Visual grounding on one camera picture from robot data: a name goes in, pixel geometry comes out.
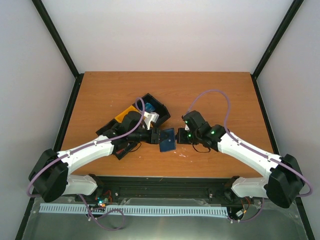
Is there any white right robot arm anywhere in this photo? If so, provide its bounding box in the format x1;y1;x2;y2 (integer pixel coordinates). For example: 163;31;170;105
176;110;306;209

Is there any black frame post right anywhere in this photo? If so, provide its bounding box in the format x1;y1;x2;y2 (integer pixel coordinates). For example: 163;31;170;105
251;0;305;78

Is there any yellow bin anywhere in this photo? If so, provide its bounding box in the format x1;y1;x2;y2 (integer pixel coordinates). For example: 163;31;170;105
114;105;139;123

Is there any light blue cable duct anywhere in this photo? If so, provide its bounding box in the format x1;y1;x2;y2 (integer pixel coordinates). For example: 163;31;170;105
38;203;228;218

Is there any blue card stack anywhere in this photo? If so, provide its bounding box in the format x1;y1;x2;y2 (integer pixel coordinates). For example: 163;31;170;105
144;102;156;113

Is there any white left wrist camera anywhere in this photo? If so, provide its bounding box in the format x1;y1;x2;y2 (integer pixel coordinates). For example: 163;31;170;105
143;111;159;130

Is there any black bin with red cards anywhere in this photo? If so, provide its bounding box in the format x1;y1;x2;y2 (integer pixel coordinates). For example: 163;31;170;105
95;119;141;160

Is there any black bin with blue cards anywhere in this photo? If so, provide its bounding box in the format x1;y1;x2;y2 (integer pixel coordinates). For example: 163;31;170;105
141;93;171;127

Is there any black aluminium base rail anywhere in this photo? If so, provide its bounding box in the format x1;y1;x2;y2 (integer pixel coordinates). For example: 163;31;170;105
32;176;300;208

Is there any blue card holder wallet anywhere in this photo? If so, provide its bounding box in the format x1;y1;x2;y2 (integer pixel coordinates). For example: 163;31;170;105
159;128;176;153

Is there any black frame post left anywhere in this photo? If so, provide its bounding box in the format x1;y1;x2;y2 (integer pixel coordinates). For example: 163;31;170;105
31;0;85;80

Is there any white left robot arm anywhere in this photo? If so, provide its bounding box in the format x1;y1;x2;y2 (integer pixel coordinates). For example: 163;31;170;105
29;111;161;203

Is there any black frame post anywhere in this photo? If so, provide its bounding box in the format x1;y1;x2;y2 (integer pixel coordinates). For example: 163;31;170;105
251;0;305;78
31;0;85;80

